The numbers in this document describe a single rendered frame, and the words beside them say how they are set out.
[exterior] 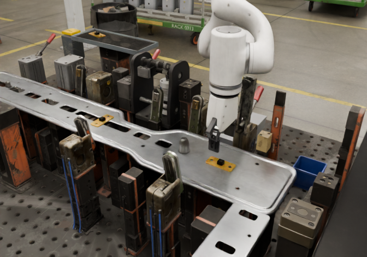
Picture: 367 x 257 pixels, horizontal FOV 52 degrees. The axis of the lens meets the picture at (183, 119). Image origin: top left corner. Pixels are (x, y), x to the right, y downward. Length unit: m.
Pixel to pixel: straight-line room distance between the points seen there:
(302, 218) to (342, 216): 0.12
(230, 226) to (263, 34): 0.46
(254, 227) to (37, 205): 0.86
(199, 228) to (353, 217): 0.36
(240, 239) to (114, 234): 0.55
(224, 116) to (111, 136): 0.43
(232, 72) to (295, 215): 0.36
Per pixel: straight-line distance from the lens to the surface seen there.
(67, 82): 1.60
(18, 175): 1.59
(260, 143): 1.14
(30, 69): 1.81
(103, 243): 1.31
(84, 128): 1.17
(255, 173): 1.09
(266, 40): 0.94
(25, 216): 1.48
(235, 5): 0.99
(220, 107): 0.96
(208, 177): 1.05
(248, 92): 1.14
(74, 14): 5.10
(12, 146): 1.52
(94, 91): 1.50
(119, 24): 4.04
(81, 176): 1.22
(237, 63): 0.91
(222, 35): 0.89
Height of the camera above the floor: 1.65
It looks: 30 degrees down
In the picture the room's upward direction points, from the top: straight up
